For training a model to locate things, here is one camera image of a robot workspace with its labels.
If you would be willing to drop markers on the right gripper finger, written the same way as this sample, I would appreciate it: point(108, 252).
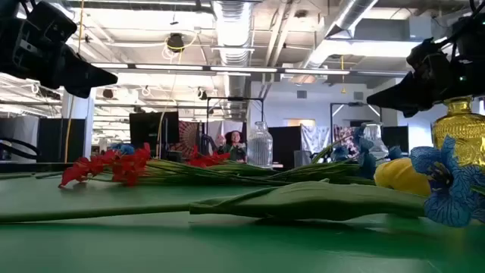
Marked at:
point(409, 95)

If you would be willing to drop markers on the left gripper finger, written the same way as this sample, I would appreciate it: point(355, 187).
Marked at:
point(79, 77)

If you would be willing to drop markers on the amber yellow glass vase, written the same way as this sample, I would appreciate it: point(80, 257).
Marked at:
point(462, 132)

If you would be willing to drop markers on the red artificial flower bunch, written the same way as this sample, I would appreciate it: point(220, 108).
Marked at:
point(206, 161)
point(125, 167)

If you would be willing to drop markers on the yellow artificial tulip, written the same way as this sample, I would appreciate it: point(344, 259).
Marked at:
point(303, 201)

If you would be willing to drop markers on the clear ribbed glass vase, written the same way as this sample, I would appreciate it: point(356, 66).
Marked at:
point(260, 148)

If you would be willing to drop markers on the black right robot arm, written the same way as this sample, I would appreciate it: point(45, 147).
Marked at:
point(471, 34)

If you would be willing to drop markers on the clear bulbous glass vase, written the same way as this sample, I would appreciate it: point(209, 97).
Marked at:
point(375, 132)

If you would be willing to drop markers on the white pillar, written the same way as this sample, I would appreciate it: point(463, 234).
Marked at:
point(81, 110)

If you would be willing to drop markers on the purple patterned cloth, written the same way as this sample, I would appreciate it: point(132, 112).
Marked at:
point(341, 130)

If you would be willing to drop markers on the grey partition panel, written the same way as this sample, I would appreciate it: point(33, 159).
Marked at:
point(19, 127)

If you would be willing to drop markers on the long ceiling light bar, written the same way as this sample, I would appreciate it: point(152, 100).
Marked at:
point(170, 67)

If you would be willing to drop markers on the round black ceiling fixture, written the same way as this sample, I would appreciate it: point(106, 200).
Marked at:
point(175, 41)

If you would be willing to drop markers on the white patterned cloth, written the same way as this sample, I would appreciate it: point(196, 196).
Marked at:
point(314, 138)

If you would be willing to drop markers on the red mandala tapestry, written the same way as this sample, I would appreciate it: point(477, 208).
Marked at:
point(187, 134)

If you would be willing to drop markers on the person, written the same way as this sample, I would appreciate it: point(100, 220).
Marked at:
point(235, 146)

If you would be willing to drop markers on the green table mat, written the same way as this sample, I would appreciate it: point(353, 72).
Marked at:
point(113, 246)

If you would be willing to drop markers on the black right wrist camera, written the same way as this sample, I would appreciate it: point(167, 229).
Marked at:
point(430, 57)

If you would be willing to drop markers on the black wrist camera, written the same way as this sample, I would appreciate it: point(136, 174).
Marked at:
point(430, 57)
point(53, 21)

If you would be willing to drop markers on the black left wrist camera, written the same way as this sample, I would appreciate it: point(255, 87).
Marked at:
point(53, 21)

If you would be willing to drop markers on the black metal frame stand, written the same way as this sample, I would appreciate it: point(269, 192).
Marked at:
point(341, 104)
point(235, 98)

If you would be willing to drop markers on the smooth silver ventilation duct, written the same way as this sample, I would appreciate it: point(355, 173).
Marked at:
point(348, 15)

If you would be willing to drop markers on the black aluminium table frame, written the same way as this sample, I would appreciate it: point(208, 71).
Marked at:
point(22, 167)

